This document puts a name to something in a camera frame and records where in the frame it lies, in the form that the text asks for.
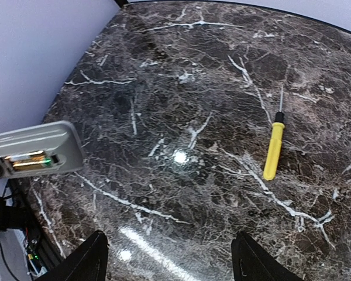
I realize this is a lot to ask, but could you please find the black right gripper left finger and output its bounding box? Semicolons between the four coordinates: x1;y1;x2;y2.
38;231;108;281

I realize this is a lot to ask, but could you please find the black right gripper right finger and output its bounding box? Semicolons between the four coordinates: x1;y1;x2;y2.
231;231;301;281

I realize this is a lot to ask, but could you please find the grey remote control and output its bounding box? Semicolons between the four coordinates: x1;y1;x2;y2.
0;121;84;179

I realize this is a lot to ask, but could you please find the yellow handled screwdriver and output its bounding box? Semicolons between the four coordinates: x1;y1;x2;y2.
263;87;285;181

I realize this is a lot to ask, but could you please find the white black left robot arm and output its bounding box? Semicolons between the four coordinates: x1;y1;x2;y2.
0;165;27;231

